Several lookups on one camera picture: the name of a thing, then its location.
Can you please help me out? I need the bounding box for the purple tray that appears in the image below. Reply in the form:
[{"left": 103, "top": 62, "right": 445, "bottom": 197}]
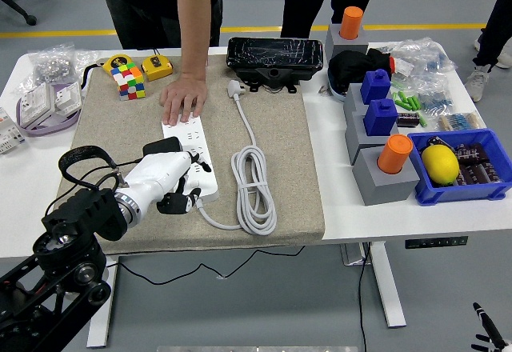
[{"left": 15, "top": 81, "right": 83, "bottom": 136}]

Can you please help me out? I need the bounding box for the clear bag of taped resistors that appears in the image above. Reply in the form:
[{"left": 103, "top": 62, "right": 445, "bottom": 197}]
[{"left": 435, "top": 110, "right": 487, "bottom": 133}]

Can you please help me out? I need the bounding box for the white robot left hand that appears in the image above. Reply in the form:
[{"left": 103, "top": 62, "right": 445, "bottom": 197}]
[{"left": 118, "top": 150, "right": 213, "bottom": 215}]

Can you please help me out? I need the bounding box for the dark brown capacitor pack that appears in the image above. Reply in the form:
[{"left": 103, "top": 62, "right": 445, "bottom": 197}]
[{"left": 454, "top": 142, "right": 503, "bottom": 186}]

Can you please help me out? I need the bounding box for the orange cylinder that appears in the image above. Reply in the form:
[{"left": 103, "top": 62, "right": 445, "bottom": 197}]
[
  {"left": 339, "top": 6, "right": 364, "bottom": 41},
  {"left": 377, "top": 134, "right": 414, "bottom": 175}
]

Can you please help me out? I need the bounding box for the thin black plug cord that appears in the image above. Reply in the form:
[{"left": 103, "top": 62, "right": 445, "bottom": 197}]
[{"left": 42, "top": 154, "right": 307, "bottom": 286}]

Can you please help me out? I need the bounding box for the round yellow tape measure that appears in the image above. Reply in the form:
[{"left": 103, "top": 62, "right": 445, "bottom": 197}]
[{"left": 81, "top": 53, "right": 135, "bottom": 90}]

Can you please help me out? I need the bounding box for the blue plastic bin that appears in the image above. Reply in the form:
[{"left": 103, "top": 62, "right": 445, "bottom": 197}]
[{"left": 406, "top": 128, "right": 512, "bottom": 206}]

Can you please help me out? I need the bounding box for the grey square block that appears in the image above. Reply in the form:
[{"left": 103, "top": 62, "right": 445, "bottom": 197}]
[
  {"left": 344, "top": 110, "right": 400, "bottom": 166},
  {"left": 342, "top": 82, "right": 395, "bottom": 117},
  {"left": 324, "top": 23, "right": 369, "bottom": 61},
  {"left": 351, "top": 146, "right": 421, "bottom": 207}
]

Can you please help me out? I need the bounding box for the black cloth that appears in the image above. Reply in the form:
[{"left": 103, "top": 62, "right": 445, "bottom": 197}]
[{"left": 327, "top": 47, "right": 397, "bottom": 97}]

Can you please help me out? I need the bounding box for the yellow lemon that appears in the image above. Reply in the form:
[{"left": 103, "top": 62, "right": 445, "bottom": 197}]
[{"left": 421, "top": 145, "right": 460, "bottom": 187}]

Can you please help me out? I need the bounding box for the white power strip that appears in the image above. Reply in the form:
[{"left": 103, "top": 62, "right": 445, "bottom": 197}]
[{"left": 161, "top": 115, "right": 220, "bottom": 203}]

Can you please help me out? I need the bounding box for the white power strip cord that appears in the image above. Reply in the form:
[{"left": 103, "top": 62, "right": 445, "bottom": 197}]
[{"left": 194, "top": 79, "right": 278, "bottom": 236}]

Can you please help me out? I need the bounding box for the black hanging cable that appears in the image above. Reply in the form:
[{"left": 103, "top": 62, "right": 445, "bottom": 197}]
[{"left": 357, "top": 243, "right": 371, "bottom": 352}]

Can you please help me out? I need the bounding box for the small black clip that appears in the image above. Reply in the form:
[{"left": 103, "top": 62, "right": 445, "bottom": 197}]
[{"left": 426, "top": 136, "right": 455, "bottom": 153}]

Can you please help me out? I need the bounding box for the white bowl with blue rim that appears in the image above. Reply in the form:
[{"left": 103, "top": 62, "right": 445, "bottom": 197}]
[{"left": 326, "top": 75, "right": 348, "bottom": 103}]

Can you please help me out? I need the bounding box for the black table control panel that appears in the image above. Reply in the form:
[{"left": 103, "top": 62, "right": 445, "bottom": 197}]
[{"left": 404, "top": 235, "right": 469, "bottom": 250}]

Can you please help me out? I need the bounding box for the blue block with knob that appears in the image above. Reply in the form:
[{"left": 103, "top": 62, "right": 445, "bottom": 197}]
[
  {"left": 362, "top": 98, "right": 399, "bottom": 136},
  {"left": 359, "top": 68, "right": 391, "bottom": 105}
]

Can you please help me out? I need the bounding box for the white socket box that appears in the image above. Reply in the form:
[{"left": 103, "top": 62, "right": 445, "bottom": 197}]
[
  {"left": 54, "top": 82, "right": 83, "bottom": 113},
  {"left": 19, "top": 83, "right": 55, "bottom": 127}
]

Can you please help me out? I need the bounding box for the large clear bag of resistors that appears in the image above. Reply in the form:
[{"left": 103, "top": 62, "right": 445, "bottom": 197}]
[{"left": 390, "top": 38, "right": 458, "bottom": 85}]

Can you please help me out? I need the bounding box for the white circuit breaker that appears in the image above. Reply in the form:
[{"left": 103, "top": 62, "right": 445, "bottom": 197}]
[{"left": 0, "top": 106, "right": 27, "bottom": 155}]

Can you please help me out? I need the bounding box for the grey-brown mat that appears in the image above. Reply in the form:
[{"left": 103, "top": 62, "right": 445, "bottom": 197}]
[{"left": 55, "top": 54, "right": 326, "bottom": 256}]

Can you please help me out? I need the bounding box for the black plug adapter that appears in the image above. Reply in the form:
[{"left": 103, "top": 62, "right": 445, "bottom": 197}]
[{"left": 142, "top": 136, "right": 183, "bottom": 157}]

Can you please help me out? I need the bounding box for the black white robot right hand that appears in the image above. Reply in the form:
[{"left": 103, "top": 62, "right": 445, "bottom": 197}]
[{"left": 470, "top": 302, "right": 512, "bottom": 352}]

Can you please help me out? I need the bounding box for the clear bag of metal parts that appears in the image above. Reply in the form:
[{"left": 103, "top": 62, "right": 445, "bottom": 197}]
[{"left": 11, "top": 42, "right": 99, "bottom": 97}]

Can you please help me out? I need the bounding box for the small yellow tape measure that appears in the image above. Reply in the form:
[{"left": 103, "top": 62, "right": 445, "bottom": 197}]
[{"left": 137, "top": 46, "right": 174, "bottom": 82}]

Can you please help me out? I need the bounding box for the scrambled colour puzzle cube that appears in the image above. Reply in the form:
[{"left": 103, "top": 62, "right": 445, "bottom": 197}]
[{"left": 110, "top": 62, "right": 148, "bottom": 101}]

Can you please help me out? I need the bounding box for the small white carton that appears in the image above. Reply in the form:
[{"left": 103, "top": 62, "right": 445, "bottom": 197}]
[{"left": 394, "top": 58, "right": 415, "bottom": 77}]

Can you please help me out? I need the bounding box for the person's left hand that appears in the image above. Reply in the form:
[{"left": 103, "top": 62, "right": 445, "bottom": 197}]
[{"left": 159, "top": 74, "right": 208, "bottom": 126}]

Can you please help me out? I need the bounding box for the white table leg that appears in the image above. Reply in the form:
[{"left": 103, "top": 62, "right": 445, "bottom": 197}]
[
  {"left": 86, "top": 255, "right": 120, "bottom": 349},
  {"left": 367, "top": 242, "right": 408, "bottom": 328}
]

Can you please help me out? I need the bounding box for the black device in plastic wrap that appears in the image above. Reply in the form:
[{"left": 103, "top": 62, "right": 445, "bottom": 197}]
[{"left": 226, "top": 36, "right": 324, "bottom": 94}]

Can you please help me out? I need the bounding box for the clear bag of blue resistors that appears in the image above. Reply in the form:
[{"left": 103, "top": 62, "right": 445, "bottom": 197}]
[{"left": 411, "top": 75, "right": 455, "bottom": 115}]

